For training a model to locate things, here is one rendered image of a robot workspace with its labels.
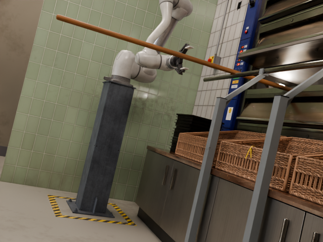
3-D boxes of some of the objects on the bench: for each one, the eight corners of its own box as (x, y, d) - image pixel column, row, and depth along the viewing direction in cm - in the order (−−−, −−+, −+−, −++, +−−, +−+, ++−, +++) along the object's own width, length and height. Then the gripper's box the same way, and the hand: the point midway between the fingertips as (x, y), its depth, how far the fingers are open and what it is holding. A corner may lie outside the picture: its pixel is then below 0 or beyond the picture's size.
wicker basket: (231, 165, 267) (239, 130, 268) (279, 181, 214) (289, 136, 215) (173, 153, 251) (181, 115, 252) (209, 166, 198) (220, 118, 199)
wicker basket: (282, 182, 210) (292, 136, 211) (368, 208, 158) (380, 148, 159) (212, 167, 193) (224, 118, 194) (283, 192, 140) (297, 124, 141)
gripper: (184, 45, 239) (199, 39, 218) (176, 80, 238) (190, 78, 218) (174, 42, 236) (188, 36, 216) (166, 78, 235) (179, 75, 215)
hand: (188, 57), depth 218 cm, fingers open, 13 cm apart
